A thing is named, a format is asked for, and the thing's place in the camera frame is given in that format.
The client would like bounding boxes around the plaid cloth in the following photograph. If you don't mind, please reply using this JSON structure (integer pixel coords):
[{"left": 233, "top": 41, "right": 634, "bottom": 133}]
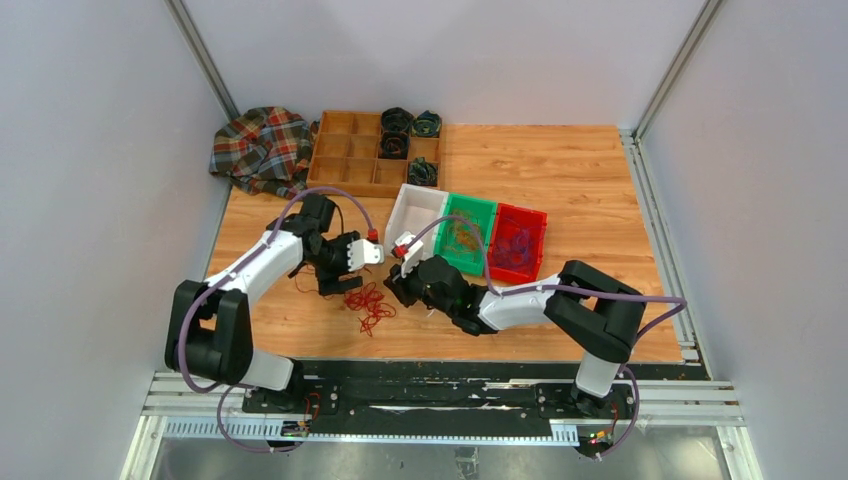
[{"left": 208, "top": 106, "right": 320, "bottom": 199}]

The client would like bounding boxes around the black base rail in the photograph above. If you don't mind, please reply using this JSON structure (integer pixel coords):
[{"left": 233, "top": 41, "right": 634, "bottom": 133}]
[{"left": 242, "top": 360, "right": 637, "bottom": 437}]

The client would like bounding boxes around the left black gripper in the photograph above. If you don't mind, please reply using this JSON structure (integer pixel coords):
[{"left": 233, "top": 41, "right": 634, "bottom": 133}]
[{"left": 307, "top": 232, "right": 364, "bottom": 296}]

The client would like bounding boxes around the white plastic bin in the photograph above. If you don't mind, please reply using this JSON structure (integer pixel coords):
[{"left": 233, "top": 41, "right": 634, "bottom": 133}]
[{"left": 383, "top": 183, "right": 450, "bottom": 257}]

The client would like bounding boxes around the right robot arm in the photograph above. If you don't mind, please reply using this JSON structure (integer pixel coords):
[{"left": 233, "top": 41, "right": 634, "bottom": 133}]
[{"left": 384, "top": 256, "right": 648, "bottom": 417}]

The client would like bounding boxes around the rolled teal sock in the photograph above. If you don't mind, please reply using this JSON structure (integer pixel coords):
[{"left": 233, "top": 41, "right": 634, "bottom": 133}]
[{"left": 411, "top": 110, "right": 442, "bottom": 138}]

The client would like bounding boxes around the orange cable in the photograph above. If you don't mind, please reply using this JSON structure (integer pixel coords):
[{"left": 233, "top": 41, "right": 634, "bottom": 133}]
[{"left": 443, "top": 208, "right": 488, "bottom": 260}]

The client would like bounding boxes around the blue purple cable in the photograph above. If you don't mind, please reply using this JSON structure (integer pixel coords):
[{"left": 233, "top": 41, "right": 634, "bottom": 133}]
[{"left": 493, "top": 221, "right": 541, "bottom": 270}]

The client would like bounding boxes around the wooden compartment tray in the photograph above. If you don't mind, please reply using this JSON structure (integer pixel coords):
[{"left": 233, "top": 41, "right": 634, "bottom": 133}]
[{"left": 307, "top": 110, "right": 445, "bottom": 198}]

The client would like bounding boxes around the rolled dark sock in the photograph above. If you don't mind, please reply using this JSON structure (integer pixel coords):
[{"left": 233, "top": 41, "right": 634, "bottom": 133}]
[
  {"left": 407, "top": 157, "right": 439, "bottom": 187},
  {"left": 378, "top": 131, "right": 410, "bottom": 160},
  {"left": 380, "top": 107, "right": 415, "bottom": 134}
]

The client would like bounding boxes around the red plastic bin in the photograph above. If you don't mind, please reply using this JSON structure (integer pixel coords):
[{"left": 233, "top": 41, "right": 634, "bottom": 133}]
[{"left": 487, "top": 203, "right": 547, "bottom": 284}]

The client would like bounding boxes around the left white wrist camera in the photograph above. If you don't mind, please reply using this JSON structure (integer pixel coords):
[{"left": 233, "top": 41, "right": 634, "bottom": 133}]
[{"left": 347, "top": 239, "right": 385, "bottom": 272}]

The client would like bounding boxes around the green plastic bin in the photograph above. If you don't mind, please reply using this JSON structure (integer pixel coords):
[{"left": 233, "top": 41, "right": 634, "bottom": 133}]
[{"left": 434, "top": 193, "right": 497, "bottom": 276}]

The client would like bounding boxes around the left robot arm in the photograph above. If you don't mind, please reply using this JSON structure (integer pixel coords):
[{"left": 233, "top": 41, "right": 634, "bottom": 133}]
[{"left": 165, "top": 187, "right": 384, "bottom": 413}]

